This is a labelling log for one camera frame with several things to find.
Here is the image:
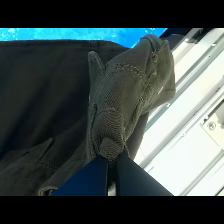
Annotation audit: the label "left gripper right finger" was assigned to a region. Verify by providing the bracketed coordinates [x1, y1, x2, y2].
[115, 151, 174, 197]

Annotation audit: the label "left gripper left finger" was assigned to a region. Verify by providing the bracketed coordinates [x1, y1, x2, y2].
[50, 156, 109, 197]

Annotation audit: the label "dark grey pants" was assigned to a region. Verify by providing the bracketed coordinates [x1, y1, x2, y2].
[0, 33, 177, 197]

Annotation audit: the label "silver frame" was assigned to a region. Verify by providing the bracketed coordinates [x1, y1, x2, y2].
[133, 27, 224, 197]

